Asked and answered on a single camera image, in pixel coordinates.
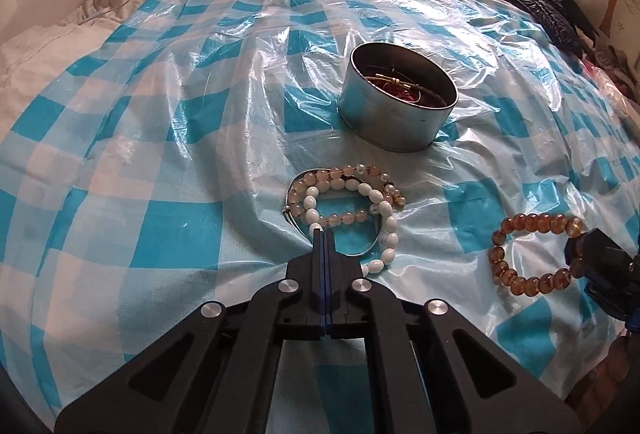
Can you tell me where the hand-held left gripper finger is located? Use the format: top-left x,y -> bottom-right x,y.
54,230 -> 326,434
324,234 -> 585,434

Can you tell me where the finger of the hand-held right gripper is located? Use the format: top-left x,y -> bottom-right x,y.
565,229 -> 634,285
585,285 -> 640,331

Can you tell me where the white bead bracelet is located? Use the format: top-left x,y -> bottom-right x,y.
299,178 -> 401,277

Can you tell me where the amber bead bracelet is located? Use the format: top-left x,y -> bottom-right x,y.
488,211 -> 585,299

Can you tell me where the round metal tin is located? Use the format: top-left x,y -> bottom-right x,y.
338,42 -> 459,153

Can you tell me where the red string bracelet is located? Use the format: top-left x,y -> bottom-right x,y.
374,80 -> 427,104

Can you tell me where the gold cord bracelet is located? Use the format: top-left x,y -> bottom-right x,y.
364,74 -> 427,90

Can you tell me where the silver bangle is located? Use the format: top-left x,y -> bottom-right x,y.
283,174 -> 389,257

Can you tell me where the blue checkered plastic sheet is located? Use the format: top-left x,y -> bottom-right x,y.
0,0 -> 640,434

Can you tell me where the black plastic bag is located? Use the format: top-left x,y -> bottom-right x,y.
500,0 -> 599,60

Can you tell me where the white bed quilt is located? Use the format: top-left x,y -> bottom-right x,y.
0,0 -> 201,115

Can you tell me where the peach bead bracelet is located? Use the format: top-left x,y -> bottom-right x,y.
288,164 -> 409,227

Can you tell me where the dark red cord necklace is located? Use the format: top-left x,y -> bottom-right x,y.
419,86 -> 453,109

